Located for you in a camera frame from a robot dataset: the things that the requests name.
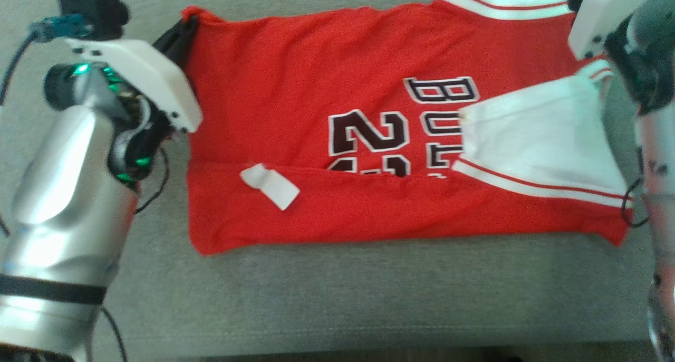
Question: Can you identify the red basketball jersey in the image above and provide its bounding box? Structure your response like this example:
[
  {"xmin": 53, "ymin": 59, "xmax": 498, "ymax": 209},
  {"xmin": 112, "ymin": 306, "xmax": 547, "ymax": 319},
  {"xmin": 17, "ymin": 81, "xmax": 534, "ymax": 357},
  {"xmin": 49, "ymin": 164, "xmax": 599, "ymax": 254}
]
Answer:
[{"xmin": 182, "ymin": 0, "xmax": 633, "ymax": 256}]

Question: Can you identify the grey sofa seat cushion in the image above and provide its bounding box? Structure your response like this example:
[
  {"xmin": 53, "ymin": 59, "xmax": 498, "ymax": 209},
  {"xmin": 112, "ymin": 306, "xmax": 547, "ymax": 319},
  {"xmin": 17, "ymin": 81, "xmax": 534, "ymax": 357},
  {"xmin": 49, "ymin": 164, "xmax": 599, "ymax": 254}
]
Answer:
[{"xmin": 0, "ymin": 0, "xmax": 675, "ymax": 362}]

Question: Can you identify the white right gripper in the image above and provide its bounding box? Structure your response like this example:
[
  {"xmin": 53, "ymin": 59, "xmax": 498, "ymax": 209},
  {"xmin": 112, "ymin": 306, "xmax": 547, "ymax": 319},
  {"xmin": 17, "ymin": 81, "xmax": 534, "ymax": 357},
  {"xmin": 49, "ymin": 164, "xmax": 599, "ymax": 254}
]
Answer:
[{"xmin": 568, "ymin": 0, "xmax": 670, "ymax": 61}]

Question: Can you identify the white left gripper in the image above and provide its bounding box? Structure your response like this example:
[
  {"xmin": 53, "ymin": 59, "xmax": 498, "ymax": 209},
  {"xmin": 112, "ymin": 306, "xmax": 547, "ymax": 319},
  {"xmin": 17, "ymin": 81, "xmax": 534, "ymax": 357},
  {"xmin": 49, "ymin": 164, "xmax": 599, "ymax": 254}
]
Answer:
[{"xmin": 66, "ymin": 15, "xmax": 204, "ymax": 133}]

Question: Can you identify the left cable with teal plug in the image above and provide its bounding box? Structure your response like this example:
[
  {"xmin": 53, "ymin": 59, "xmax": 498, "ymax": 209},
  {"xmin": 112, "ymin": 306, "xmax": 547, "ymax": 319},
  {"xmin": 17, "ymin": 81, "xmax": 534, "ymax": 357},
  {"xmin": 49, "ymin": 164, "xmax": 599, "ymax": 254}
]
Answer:
[{"xmin": 0, "ymin": 14, "xmax": 93, "ymax": 107}]

